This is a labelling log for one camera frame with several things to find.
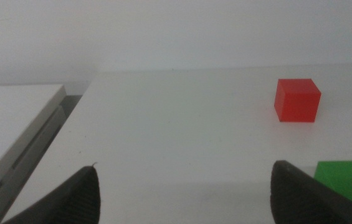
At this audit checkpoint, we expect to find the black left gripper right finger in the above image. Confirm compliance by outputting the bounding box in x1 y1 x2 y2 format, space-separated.
270 159 352 224

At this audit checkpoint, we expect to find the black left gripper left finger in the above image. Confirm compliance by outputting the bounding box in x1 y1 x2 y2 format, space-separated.
2 166 101 224

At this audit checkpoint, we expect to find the green cube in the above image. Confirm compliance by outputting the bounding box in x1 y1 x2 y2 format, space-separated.
313 160 352 212

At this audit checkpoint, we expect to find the red cube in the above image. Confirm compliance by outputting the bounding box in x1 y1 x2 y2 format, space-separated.
274 78 322 123

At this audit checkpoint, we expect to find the white neighbouring table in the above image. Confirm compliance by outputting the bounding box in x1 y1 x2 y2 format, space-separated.
0 83 83 224

